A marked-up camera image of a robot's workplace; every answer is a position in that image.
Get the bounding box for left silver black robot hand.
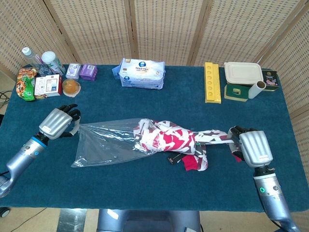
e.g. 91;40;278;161
38;103;82;141

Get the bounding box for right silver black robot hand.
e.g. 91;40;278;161
228;125;274;169

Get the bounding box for clear plastic bag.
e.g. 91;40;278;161
70;117;167;169

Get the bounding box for red white patterned garment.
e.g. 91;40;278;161
133;118;244;172

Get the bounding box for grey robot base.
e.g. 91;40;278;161
96;209;202;232

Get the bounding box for orange green snack bag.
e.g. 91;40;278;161
15;67;39;102

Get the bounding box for white red carton box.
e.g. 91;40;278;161
33;73;63;100

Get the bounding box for orange jelly cup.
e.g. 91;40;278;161
62;79;82;98

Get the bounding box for lavender clear soap pack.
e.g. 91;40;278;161
65;63;82;80

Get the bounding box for white paper roll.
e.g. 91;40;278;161
248;81;267;99

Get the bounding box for green gold box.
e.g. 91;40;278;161
224;84;250;102

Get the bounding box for purple small box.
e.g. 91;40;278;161
79;63;99;82

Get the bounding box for white cap drink bottle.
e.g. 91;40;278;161
41;50;67;77

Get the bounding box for yellow tray with holes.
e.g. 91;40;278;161
204;61;222;104

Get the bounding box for clear water bottle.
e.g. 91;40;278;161
21;47;53;77

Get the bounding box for dark luncheon meat tin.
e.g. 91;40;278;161
261;69;281;92

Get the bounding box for beige lidded lunch box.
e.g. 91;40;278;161
224;61;264;85

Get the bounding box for blue carpet table mat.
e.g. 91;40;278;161
0;64;303;213

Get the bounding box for white blue tissue pack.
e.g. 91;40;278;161
112;57;167;90

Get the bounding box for steel floor plate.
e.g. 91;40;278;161
57;209;87;232

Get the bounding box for black floor cable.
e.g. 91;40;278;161
0;91;12;108

